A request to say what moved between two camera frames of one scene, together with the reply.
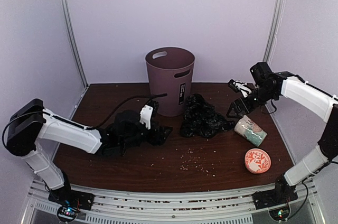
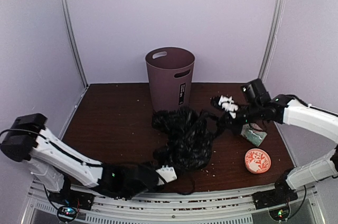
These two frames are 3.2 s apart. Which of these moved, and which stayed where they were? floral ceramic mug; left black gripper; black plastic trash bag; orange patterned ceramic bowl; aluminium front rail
Moved: black plastic trash bag; left black gripper
Stayed: orange patterned ceramic bowl; aluminium front rail; floral ceramic mug
